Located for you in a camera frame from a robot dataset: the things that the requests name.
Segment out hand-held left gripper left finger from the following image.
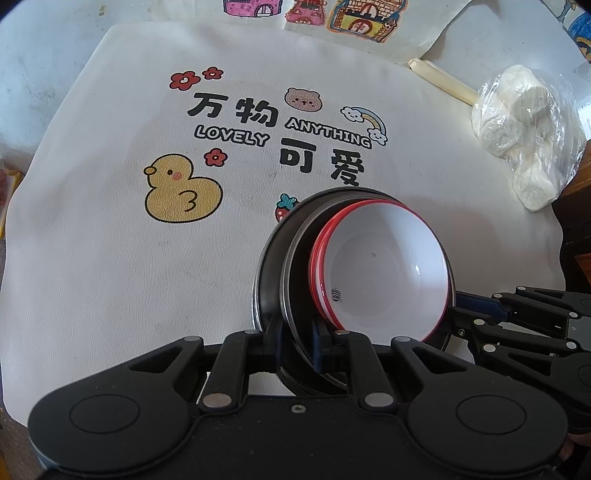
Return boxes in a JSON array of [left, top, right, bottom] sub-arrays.
[[127, 316, 284, 411]]

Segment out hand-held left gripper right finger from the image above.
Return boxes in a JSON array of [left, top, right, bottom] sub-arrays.
[[312, 318, 467, 412]]

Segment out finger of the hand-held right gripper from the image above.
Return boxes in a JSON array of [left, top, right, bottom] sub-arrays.
[[449, 309, 591, 371], [455, 285, 591, 327]]

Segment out large steel plate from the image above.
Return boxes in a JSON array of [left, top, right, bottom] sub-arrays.
[[250, 186, 458, 335]]

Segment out deep steel bowl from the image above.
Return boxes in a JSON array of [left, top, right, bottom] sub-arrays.
[[280, 192, 458, 398]]

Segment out printed cream table mat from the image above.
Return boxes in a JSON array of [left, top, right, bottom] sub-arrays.
[[0, 21, 567, 428]]

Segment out plastic bag of white buns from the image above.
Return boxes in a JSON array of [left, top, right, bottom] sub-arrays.
[[470, 63, 587, 213]]

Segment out rolled white paper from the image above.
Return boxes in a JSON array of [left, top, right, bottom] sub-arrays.
[[408, 56, 479, 106]]

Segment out teddy bear cartoon drawing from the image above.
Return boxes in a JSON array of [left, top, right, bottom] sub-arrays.
[[539, 0, 591, 66]]

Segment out white foam box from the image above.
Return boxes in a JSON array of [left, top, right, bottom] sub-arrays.
[[0, 167, 25, 209]]

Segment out coloured houses drawing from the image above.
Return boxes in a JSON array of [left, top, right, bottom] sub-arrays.
[[221, 0, 472, 59]]

